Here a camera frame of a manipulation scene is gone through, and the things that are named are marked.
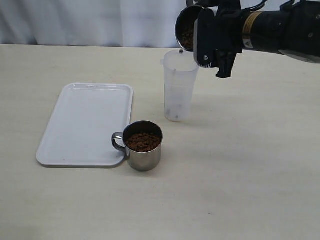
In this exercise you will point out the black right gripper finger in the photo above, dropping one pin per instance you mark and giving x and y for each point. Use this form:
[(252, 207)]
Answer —
[(225, 61)]

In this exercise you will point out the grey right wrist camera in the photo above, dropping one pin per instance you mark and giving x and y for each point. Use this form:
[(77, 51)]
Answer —
[(204, 39)]

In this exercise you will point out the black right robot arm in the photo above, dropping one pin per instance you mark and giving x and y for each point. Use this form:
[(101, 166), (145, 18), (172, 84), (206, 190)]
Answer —
[(292, 31)]

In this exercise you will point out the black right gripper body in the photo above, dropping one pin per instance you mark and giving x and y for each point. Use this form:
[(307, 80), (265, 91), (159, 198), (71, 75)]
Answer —
[(228, 13)]

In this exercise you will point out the clear plastic tall container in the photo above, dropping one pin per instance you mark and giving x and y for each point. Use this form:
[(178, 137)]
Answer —
[(180, 74)]

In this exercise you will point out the steel mug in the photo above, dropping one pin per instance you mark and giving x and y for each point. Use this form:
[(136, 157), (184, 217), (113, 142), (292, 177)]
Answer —
[(184, 27), (141, 143)]

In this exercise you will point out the white curtain backdrop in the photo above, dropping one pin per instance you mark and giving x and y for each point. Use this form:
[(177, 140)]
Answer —
[(93, 23)]

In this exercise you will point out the white plastic tray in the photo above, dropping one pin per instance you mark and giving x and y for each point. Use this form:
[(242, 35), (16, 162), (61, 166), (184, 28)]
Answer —
[(79, 132)]

